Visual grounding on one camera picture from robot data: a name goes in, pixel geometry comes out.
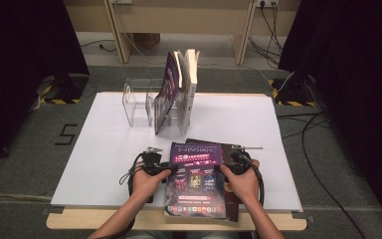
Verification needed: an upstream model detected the brown cardboard box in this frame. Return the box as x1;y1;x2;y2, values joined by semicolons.
133;33;162;51

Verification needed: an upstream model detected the person's right hand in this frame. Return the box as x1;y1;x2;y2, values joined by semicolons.
220;158;262;204

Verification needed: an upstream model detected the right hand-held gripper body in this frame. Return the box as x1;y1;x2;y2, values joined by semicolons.
223;144;264;175

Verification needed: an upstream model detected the clear acrylic book rack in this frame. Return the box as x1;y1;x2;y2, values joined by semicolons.
121;78;193;137

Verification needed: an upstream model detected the white wall socket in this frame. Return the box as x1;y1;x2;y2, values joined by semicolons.
257;0;280;8

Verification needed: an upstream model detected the black floor cable with plug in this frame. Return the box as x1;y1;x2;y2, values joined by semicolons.
79;39;117;54

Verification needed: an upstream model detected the beige wooden desk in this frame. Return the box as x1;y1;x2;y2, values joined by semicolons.
63;0;302;66

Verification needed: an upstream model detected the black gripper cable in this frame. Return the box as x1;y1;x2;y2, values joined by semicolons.
245;153;266;207
118;153;147;203

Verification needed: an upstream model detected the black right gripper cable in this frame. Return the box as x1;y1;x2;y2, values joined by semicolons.
245;153;266;207

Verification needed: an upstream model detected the black metal stand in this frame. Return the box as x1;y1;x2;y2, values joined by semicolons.
41;74;91;106
272;78;316;108

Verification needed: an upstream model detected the purple cover magazine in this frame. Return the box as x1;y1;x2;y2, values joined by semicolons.
153;50;183;136
163;141;228;220

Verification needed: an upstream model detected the black curtain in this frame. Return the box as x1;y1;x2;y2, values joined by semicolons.
278;0;382;235
0;0;91;173

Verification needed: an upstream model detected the white floor cable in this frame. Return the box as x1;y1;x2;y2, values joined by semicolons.
122;31;294;94

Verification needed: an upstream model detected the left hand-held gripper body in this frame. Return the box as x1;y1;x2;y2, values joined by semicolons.
139;146;171;176

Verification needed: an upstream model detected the dark cover book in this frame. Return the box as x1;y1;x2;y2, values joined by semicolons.
184;137;247;223

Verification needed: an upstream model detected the black hanging cable bundle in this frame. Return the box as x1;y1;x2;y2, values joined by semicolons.
248;0;285;68

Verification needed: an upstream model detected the thick white cover book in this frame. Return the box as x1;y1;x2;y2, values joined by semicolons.
175;49;201;137

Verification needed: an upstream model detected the person's left hand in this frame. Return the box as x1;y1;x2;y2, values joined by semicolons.
130;166;173;203

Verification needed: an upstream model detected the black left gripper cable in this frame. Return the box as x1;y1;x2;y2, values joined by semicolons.
118;153;147;203

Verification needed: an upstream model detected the long black floor cable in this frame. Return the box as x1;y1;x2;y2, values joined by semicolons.
277;111;369;239

